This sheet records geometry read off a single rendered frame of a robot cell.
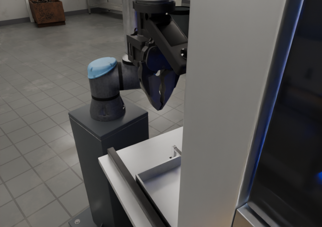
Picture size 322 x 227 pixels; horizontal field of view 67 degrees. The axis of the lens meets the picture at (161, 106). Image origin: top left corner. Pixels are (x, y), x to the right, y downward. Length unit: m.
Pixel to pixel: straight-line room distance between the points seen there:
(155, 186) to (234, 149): 0.48
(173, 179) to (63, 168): 1.48
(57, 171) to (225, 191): 1.89
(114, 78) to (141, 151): 0.34
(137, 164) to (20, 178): 1.50
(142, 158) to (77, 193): 1.18
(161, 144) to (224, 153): 0.58
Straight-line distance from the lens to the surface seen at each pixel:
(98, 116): 1.02
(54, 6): 6.56
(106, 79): 0.95
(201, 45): 0.16
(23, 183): 2.05
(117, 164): 0.66
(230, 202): 0.19
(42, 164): 2.15
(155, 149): 0.72
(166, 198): 0.60
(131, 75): 0.95
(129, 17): 0.91
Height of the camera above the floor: 1.36
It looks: 31 degrees down
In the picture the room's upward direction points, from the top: straight up
